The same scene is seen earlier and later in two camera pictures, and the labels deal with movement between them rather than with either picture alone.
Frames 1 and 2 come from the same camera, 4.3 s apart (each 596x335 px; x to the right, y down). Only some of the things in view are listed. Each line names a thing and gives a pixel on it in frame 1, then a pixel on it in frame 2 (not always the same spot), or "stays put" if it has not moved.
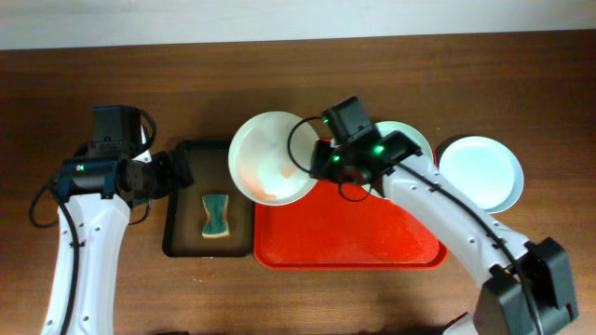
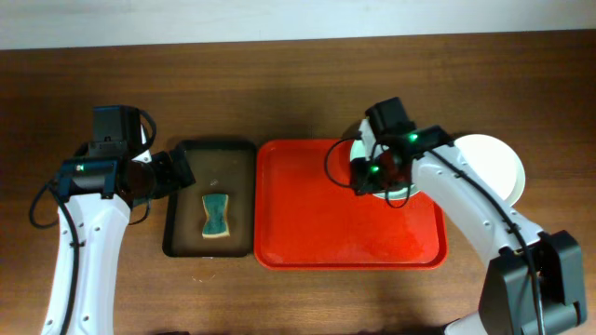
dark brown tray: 185,210 stays put
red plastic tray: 326,231 stays put
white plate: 259,160 -> 495,162
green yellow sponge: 216,224 stays put
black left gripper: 174,167 stays put
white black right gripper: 319,161 -> 361,181
